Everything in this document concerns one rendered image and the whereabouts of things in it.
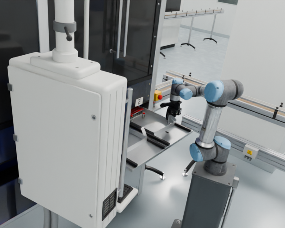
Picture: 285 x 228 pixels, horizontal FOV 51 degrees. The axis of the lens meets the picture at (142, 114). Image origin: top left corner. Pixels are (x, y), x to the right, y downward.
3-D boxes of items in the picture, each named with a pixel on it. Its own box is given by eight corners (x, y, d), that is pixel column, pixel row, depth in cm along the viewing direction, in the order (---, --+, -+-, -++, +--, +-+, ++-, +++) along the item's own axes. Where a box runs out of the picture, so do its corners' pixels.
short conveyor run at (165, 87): (143, 111, 254) (145, 94, 247) (129, 104, 262) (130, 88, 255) (185, 91, 303) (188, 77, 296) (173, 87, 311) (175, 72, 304)
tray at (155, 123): (118, 119, 228) (118, 115, 227) (140, 109, 247) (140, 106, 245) (153, 137, 210) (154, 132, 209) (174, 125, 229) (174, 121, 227)
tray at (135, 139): (84, 134, 204) (84, 130, 202) (111, 122, 222) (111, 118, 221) (120, 156, 186) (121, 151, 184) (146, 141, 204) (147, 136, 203)
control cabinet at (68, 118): (18, 197, 157) (1, 50, 122) (45, 178, 173) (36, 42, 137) (97, 240, 138) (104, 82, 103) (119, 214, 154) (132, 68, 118)
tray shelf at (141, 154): (78, 139, 201) (78, 137, 200) (143, 110, 251) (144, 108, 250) (132, 172, 176) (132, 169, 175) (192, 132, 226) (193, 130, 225)
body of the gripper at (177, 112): (175, 118, 214) (177, 103, 208) (165, 114, 218) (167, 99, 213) (180, 115, 219) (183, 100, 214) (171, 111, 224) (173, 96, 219)
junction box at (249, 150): (242, 154, 282) (244, 145, 278) (244, 151, 286) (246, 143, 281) (254, 159, 276) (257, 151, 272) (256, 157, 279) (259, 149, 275)
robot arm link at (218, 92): (215, 163, 188) (240, 84, 161) (195, 167, 182) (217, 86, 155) (205, 151, 197) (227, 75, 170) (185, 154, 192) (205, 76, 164)
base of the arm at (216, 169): (228, 166, 203) (231, 154, 199) (224, 178, 191) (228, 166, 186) (206, 159, 208) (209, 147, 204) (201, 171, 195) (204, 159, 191)
